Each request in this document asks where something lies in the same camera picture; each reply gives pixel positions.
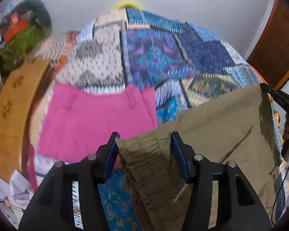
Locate olive khaki pants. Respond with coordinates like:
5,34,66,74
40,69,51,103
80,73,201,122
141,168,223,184
116,85,281,230

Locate white paper pile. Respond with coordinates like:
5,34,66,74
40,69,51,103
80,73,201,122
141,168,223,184
0,170,39,230

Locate pink folded garment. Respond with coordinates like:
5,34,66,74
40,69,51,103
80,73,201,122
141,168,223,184
37,84,158,163

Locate wooden carved headboard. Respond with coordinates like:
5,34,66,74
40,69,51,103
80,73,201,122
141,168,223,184
0,59,51,182

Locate blue patchwork bedspread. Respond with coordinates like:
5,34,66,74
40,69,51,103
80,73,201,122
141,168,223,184
33,7,287,231

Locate yellow pillow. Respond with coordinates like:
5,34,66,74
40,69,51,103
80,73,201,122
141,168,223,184
114,0,143,10

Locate brown wooden door frame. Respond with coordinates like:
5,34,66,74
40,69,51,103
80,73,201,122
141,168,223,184
247,0,289,89

